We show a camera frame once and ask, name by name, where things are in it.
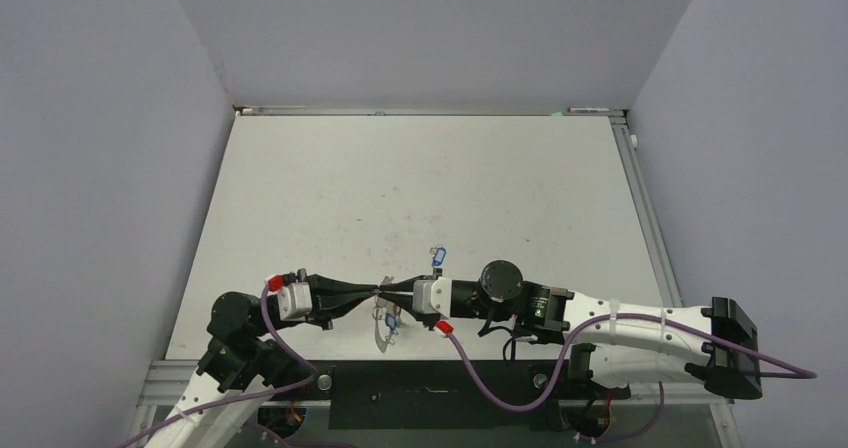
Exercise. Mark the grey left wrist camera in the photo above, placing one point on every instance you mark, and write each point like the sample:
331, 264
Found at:
289, 298

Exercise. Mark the red white marker pen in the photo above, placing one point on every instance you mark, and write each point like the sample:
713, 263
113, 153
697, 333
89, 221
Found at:
588, 110

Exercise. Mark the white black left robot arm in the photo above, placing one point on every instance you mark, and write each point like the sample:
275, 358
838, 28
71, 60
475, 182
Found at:
247, 363

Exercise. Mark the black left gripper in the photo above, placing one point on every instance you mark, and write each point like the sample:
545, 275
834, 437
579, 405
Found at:
331, 297

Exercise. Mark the metal carabiner keyring with keys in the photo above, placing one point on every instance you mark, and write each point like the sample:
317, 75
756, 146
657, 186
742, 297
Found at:
383, 337

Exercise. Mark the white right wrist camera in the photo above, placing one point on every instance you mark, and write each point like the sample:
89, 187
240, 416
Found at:
433, 296

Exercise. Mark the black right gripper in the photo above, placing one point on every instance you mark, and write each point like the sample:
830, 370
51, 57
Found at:
405, 285

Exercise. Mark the aluminium right table rail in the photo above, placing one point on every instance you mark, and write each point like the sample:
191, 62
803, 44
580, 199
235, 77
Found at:
657, 251

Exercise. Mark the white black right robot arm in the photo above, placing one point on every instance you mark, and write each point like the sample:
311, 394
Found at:
609, 343

